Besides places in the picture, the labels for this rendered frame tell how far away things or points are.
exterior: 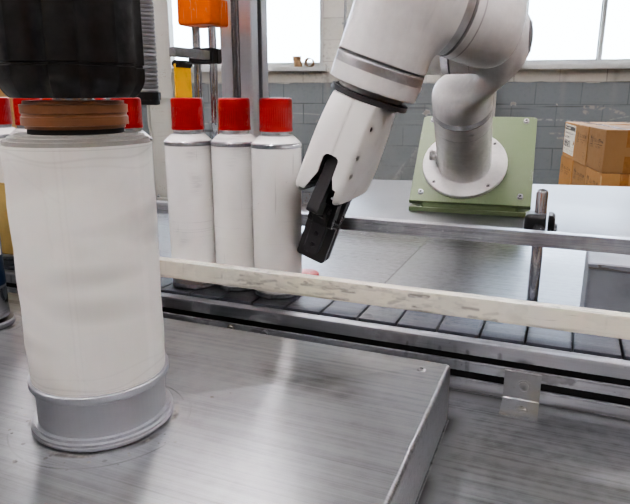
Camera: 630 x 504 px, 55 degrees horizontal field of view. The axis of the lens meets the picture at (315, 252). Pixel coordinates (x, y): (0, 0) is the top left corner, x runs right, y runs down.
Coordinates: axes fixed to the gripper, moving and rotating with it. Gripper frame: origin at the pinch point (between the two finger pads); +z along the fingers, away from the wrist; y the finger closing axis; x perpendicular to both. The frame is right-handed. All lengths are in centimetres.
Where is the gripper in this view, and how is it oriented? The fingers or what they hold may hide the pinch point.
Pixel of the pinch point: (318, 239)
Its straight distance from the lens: 62.1
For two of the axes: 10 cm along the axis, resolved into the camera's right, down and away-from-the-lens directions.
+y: -3.8, 2.3, -8.9
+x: 8.7, 4.2, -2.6
